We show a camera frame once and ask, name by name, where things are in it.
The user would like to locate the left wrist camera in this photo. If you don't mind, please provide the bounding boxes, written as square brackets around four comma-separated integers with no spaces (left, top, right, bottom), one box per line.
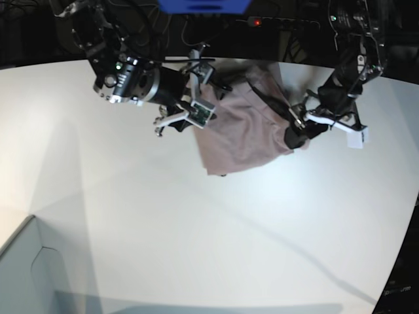
[346,127,369,149]

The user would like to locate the black power strip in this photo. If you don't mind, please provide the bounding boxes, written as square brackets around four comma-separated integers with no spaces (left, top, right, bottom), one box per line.
[246,16,321,31]

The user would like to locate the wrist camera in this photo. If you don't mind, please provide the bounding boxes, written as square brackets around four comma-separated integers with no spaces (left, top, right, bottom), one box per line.
[346,127,369,149]
[186,99,215,129]

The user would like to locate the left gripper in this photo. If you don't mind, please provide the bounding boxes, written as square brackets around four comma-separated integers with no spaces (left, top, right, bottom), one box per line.
[284,91,368,150]

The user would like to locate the mauve t-shirt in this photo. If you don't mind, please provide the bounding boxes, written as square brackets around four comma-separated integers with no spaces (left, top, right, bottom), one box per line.
[194,63,293,176]

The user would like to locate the white cardboard box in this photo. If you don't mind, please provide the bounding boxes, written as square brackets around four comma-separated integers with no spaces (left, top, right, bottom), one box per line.
[0,214,105,314]

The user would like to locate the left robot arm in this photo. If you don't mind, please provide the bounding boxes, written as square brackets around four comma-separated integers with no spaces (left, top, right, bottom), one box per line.
[284,1,389,149]

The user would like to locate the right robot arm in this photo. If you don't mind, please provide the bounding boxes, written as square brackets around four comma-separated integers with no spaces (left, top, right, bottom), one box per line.
[50,1,232,137]

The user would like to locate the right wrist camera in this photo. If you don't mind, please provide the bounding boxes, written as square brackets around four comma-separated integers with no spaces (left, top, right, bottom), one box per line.
[186,99,215,129]

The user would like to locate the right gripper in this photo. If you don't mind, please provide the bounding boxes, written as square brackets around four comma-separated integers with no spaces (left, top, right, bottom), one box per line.
[152,43,232,136]

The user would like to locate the blue plastic bin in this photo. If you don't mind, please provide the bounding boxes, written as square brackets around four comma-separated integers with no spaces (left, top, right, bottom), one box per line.
[158,0,251,14]

